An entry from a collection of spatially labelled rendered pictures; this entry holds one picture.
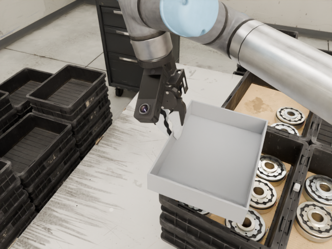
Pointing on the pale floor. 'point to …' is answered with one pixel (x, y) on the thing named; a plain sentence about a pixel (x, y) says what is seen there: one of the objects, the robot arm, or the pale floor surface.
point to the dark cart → (122, 48)
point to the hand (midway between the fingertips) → (172, 136)
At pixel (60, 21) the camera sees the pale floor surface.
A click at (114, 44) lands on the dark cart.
